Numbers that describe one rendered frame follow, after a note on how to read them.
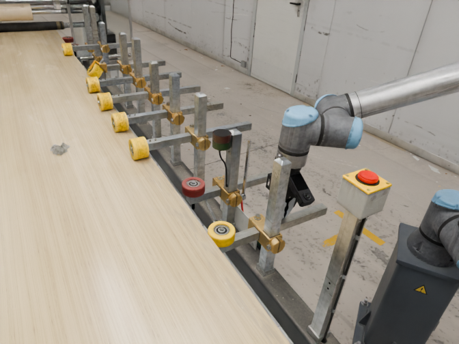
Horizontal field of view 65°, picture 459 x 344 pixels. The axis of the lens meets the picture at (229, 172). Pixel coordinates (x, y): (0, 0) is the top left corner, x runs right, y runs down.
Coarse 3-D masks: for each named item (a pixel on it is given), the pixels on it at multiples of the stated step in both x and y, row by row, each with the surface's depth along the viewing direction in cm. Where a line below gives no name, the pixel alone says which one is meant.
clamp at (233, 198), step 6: (216, 180) 132; (222, 180) 132; (222, 186) 129; (222, 192) 129; (228, 192) 126; (234, 192) 126; (222, 198) 130; (228, 198) 126; (234, 198) 125; (240, 198) 127; (228, 204) 128; (234, 204) 127
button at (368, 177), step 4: (360, 172) 73; (364, 172) 73; (368, 172) 73; (372, 172) 73; (360, 176) 72; (364, 176) 72; (368, 176) 72; (372, 176) 72; (376, 176) 72; (364, 180) 71; (368, 180) 71; (372, 180) 71; (376, 180) 71
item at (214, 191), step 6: (258, 174) 139; (264, 174) 140; (240, 180) 135; (252, 180) 136; (258, 180) 137; (264, 180) 139; (216, 186) 131; (240, 186) 134; (246, 186) 136; (204, 192) 127; (210, 192) 128; (216, 192) 129; (186, 198) 127; (192, 198) 124; (198, 198) 126; (204, 198) 128; (210, 198) 129
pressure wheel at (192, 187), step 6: (186, 180) 125; (192, 180) 125; (198, 180) 125; (186, 186) 121; (192, 186) 122; (198, 186) 122; (204, 186) 123; (186, 192) 121; (192, 192) 121; (198, 192) 121; (192, 204) 128
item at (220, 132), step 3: (219, 129) 116; (222, 129) 116; (216, 132) 113; (219, 132) 114; (222, 132) 114; (225, 132) 114; (228, 132) 114; (216, 135) 112; (219, 135) 112; (222, 135) 112; (225, 135) 112; (228, 135) 112; (231, 147) 117; (225, 150) 120; (228, 150) 119; (231, 150) 117; (219, 153) 117; (228, 153) 119; (231, 153) 118; (222, 159) 119; (225, 165) 121; (225, 168) 121; (225, 171) 122; (225, 174) 123; (225, 177) 124; (225, 180) 124; (225, 183) 125
